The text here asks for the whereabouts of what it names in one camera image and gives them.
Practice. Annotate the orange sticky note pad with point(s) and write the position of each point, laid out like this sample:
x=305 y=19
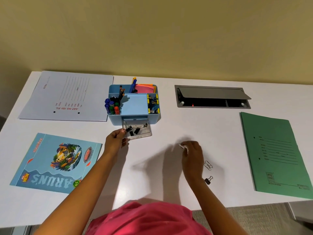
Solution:
x=155 y=88

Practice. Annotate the green file folder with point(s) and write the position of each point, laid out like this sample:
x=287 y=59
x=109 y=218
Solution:
x=273 y=154

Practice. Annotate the black marker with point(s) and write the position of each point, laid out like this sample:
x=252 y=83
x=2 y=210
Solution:
x=115 y=99

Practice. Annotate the blue pen yellow cap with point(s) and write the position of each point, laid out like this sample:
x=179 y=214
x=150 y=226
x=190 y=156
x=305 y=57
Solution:
x=132 y=85

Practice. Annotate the person's left forearm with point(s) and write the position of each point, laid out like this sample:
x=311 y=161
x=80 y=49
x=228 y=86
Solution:
x=78 y=193

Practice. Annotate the clear plastic drawer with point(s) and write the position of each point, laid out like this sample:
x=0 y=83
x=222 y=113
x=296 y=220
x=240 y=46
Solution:
x=144 y=133

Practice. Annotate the pink sticky note pad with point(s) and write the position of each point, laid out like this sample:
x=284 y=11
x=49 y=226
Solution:
x=144 y=88

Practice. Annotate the person's right hand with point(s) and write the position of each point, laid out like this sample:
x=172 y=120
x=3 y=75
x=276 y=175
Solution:
x=193 y=161

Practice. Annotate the pile of yellow black clips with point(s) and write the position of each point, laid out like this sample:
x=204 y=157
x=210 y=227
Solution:
x=153 y=104

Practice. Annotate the person's left thumb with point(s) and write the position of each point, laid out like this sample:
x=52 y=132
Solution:
x=125 y=142

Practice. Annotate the person's right forearm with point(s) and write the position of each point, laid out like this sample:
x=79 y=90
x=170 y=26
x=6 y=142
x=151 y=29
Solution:
x=212 y=208

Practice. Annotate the orange marker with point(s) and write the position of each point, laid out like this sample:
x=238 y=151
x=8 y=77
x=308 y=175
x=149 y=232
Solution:
x=117 y=110

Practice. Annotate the pink shirt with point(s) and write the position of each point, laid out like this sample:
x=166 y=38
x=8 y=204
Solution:
x=146 y=220

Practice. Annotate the black pencil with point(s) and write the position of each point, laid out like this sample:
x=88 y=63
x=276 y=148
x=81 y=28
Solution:
x=121 y=92

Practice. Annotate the person's right fingers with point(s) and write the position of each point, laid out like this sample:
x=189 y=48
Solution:
x=192 y=145

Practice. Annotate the person's left hand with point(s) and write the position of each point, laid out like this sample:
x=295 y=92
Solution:
x=113 y=144

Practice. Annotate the blue desk organizer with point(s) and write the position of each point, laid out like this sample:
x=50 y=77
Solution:
x=134 y=105

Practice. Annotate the blue drawing book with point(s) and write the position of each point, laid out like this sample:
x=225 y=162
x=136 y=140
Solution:
x=44 y=163

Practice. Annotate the green marker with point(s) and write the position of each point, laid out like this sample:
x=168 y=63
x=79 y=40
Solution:
x=112 y=110

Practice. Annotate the white file folder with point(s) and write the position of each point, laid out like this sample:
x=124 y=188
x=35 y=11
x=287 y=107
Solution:
x=73 y=95

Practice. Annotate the silver paper clip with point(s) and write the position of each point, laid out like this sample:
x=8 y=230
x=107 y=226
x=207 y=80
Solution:
x=206 y=163
x=182 y=146
x=209 y=167

